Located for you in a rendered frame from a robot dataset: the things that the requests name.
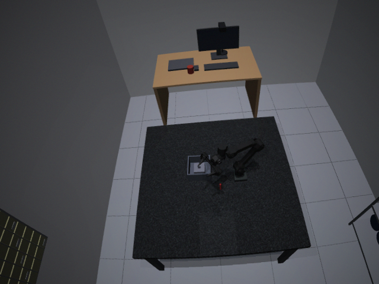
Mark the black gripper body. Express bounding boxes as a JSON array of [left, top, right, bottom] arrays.
[[200, 152, 222, 176]]

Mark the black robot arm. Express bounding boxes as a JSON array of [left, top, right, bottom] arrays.
[[211, 138, 265, 178]]

